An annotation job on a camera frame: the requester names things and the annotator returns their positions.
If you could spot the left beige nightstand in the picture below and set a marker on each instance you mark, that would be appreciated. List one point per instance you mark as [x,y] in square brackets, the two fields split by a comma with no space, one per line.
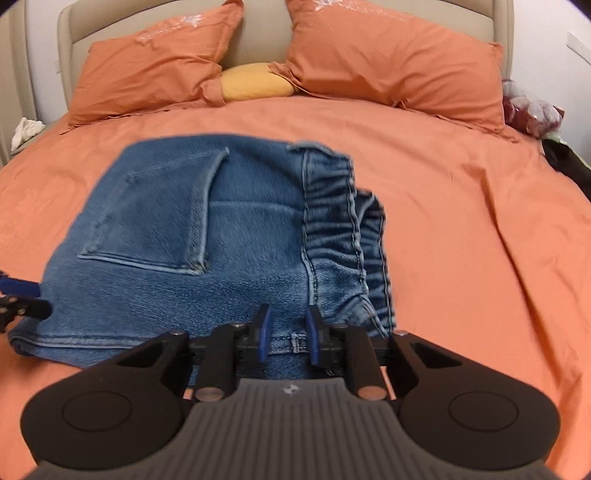
[32,140]

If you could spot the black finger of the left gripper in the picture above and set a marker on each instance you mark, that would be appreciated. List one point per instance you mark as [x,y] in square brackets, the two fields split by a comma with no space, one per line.
[21,298]

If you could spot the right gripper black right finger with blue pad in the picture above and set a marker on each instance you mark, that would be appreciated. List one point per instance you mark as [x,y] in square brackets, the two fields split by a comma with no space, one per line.
[348,352]

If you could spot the orange bed sheet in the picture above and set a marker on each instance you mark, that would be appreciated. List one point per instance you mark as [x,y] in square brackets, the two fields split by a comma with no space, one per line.
[488,247]

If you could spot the left orange pillow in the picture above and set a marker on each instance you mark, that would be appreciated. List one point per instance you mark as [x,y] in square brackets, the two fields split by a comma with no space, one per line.
[174,62]

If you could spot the white cloth on nightstand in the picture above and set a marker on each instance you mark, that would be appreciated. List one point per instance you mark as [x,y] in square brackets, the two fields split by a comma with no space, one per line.
[25,130]

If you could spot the orange pillow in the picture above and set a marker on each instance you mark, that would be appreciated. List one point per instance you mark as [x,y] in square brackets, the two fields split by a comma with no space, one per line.
[174,62]
[360,50]

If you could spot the right orange pillow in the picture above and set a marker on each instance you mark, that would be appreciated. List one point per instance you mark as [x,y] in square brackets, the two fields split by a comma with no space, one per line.
[360,50]

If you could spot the small yellow pillow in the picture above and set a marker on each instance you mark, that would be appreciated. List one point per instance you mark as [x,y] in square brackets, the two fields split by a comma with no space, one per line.
[251,82]

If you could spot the blue denim jeans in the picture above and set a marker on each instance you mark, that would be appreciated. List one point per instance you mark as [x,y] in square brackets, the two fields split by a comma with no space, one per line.
[190,233]

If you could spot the black jacket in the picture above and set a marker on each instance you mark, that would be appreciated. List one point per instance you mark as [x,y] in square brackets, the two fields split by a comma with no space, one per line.
[564,160]

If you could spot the white wall switch plate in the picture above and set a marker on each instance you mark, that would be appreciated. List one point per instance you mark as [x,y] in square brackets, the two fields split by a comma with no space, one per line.
[578,47]

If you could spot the red and white plush toy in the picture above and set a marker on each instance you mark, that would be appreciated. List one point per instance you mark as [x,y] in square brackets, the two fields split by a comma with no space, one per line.
[529,115]

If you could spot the beige upholstered headboard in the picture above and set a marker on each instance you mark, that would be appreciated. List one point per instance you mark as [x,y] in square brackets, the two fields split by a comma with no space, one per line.
[265,32]

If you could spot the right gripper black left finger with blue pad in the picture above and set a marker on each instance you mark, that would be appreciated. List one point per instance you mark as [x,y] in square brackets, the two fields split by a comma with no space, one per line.
[219,355]

